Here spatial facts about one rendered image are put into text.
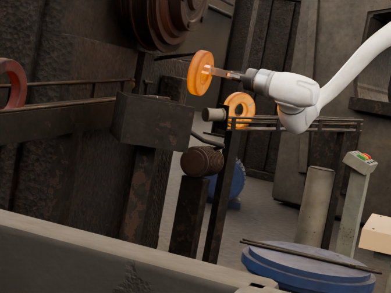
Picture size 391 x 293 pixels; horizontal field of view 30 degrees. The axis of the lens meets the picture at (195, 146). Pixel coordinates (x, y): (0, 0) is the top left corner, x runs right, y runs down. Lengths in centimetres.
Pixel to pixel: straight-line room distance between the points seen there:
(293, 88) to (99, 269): 216
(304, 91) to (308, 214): 95
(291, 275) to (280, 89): 90
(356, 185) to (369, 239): 74
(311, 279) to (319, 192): 157
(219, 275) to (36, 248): 6
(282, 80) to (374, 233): 59
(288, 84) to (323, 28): 307
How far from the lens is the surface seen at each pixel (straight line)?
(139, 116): 212
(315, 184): 319
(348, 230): 323
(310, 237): 322
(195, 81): 246
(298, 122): 251
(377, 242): 250
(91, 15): 258
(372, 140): 519
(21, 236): 24
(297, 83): 238
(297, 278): 164
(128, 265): 23
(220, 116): 309
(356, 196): 321
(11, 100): 208
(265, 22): 698
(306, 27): 550
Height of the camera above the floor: 80
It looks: 5 degrees down
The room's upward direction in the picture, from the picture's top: 10 degrees clockwise
